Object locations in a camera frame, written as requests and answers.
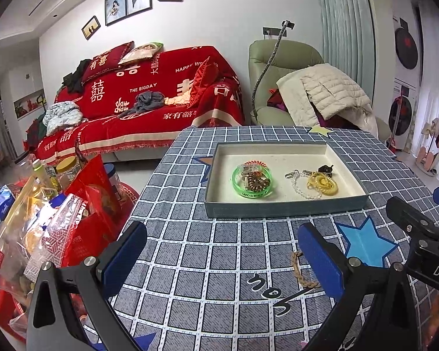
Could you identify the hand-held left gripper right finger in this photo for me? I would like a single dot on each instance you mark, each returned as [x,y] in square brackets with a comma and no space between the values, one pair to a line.
[322,263]

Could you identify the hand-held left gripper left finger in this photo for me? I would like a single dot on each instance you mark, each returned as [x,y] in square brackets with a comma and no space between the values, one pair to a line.
[124,256]

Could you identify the grey-green cardboard tray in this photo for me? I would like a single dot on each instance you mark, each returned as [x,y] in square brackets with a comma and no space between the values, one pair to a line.
[285,208]

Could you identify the green plastic bangle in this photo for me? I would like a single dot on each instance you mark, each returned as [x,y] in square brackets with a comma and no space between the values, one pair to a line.
[251,193]

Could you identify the clear plastic hair clip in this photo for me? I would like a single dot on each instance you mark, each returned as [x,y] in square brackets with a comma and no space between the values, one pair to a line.
[247,170]

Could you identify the large blue star sticker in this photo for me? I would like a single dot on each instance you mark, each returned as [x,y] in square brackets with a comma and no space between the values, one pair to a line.
[366,245]

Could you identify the slipper rack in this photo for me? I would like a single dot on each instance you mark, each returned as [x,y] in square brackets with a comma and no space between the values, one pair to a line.
[431,150]

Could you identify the jar with blue lid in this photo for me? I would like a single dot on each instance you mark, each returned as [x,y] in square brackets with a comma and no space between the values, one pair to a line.
[113,181]

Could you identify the grey grid tablecloth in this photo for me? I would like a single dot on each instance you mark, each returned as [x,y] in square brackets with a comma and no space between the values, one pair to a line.
[205,263]

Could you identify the white sheer curtain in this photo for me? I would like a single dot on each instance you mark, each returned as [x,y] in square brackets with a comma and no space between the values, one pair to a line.
[435,109]

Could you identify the black hair claw clip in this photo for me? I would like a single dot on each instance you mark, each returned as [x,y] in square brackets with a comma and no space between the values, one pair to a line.
[325,170]

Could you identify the clear plastic bag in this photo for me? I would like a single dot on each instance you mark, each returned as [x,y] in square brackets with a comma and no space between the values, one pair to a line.
[29,234]

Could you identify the jar with yellow lid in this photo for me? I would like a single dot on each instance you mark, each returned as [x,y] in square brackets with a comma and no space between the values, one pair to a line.
[66,170]

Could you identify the yellow plastic bottle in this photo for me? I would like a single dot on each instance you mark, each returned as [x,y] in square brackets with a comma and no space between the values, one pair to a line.
[44,175]

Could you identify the yellow-green star sticker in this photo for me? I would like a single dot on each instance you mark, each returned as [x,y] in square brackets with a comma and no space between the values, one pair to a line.
[320,131]

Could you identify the blue box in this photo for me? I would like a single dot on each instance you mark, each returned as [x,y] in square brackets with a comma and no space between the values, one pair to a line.
[0,203]

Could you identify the white stacked laundry machine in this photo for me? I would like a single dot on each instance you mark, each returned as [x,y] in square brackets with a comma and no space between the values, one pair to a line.
[404,62]

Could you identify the white down jacket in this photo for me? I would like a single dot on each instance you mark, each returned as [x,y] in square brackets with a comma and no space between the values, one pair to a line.
[329,87]

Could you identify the pale blue white garment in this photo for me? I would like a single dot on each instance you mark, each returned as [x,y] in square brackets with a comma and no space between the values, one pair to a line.
[62,115]

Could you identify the grey garment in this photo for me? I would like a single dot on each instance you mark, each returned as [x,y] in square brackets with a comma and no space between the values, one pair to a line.
[146,100]

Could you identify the red purple clothes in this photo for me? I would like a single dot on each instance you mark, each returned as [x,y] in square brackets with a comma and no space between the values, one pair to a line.
[276,100]

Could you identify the red covered sofa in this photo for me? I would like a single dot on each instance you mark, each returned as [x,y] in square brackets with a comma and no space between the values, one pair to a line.
[150,80]

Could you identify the dark garment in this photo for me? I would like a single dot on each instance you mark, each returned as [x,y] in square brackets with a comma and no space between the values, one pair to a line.
[73,80]

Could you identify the red satin cushion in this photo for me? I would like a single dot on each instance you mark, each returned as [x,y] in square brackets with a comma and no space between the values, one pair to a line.
[201,76]

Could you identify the red embroidered pillow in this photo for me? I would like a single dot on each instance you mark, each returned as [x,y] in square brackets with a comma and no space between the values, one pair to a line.
[106,60]

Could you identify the pale green curtain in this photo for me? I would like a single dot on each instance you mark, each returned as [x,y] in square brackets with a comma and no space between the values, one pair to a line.
[344,25]

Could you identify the beige printed pillow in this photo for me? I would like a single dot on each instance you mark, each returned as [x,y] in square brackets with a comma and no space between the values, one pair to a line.
[142,52]

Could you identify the green armchair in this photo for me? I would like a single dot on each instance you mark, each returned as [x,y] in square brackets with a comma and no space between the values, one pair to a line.
[278,55]

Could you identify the grey gooseneck stand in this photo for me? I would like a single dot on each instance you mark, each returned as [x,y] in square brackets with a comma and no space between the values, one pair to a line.
[269,62]

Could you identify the long wall picture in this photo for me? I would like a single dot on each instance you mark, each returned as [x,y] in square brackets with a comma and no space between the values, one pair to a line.
[29,104]

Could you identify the grey wall socket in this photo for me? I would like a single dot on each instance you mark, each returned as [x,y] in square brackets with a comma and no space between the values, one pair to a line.
[270,31]

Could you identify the small black picture frame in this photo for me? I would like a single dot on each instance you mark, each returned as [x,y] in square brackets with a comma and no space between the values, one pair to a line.
[90,27]

